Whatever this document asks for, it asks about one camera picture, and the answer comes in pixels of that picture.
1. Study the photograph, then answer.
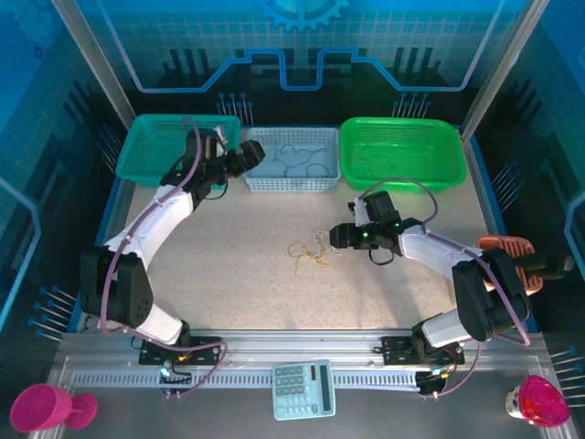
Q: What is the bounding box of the dark green thin cable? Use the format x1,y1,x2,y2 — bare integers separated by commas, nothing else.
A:
350,134,381,165

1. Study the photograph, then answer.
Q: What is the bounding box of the light blue calculator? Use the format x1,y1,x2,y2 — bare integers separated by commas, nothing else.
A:
272,359,337,422

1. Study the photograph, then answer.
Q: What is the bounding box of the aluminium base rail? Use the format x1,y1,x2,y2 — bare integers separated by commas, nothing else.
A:
54,327,548,367

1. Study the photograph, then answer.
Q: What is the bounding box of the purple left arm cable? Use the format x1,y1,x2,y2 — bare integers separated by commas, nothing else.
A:
99,116,229,398

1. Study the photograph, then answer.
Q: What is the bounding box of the light grey plastic basket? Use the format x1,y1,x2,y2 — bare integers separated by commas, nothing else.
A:
241,127,343,193

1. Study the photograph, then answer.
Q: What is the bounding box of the pink goblet cup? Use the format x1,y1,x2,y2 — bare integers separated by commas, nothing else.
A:
8,382,100,434

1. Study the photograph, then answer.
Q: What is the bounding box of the teal plastic basket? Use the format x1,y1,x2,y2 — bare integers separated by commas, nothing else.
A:
114,113,242,191

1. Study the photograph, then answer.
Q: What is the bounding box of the orange slotted holder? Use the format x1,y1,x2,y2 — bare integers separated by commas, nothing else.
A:
474,233,545,298

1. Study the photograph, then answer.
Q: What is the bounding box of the green plastic basket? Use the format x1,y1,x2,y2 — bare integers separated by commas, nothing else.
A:
338,116,468,193

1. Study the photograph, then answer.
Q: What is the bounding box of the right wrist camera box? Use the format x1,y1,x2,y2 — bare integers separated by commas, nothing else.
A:
350,190,399,225

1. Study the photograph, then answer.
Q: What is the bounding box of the aluminium frame post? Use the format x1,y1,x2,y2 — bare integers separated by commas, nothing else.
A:
50,0,138,132
460,0,537,134

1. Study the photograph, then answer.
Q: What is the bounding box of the blue thin cable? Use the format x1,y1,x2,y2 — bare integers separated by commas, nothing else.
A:
267,143,329,179

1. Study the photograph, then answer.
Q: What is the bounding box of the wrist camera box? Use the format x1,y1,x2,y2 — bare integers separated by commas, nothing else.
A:
350,190,399,225
200,127,229,159

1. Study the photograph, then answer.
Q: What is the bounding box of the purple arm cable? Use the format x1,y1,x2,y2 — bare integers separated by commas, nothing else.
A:
358,177,534,400
99,116,229,398

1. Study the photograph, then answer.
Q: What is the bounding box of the slotted grey cable duct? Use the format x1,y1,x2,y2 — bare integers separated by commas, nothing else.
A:
72,368,421,391

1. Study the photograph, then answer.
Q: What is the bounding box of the black handle tool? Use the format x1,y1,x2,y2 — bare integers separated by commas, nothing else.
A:
514,254,576,281

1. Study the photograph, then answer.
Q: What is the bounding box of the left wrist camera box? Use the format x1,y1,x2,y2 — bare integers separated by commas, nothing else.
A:
200,127,229,159

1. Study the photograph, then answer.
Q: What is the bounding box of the pink glass cup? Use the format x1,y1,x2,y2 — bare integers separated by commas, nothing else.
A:
505,374,571,429

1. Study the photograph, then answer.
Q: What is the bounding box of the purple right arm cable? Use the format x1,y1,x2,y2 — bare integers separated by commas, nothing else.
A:
358,177,534,400

